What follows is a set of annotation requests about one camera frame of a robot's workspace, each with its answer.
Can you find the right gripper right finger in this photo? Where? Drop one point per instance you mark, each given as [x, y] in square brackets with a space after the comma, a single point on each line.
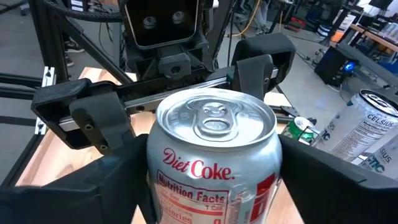
[342, 199]

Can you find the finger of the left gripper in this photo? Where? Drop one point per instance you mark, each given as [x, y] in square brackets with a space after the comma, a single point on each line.
[253, 76]
[99, 121]

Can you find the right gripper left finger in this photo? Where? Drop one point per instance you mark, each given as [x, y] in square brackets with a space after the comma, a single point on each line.
[77, 199]

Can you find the white Celsius slim can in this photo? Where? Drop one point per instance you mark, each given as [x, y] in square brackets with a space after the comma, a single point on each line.
[384, 161]

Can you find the slim can black lid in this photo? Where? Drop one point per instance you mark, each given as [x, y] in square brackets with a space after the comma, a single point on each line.
[354, 130]

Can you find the silver Diet Coke can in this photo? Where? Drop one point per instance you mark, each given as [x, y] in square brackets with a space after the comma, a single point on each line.
[214, 174]

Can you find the green Sprite can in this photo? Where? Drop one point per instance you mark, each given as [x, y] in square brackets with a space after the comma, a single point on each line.
[297, 129]

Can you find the black device blue light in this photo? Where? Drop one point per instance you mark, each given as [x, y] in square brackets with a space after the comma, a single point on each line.
[334, 65]

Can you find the wooden workbench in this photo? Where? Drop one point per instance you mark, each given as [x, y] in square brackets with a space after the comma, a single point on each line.
[373, 36]

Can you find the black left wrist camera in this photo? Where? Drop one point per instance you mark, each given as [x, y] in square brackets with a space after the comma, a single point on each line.
[161, 31]

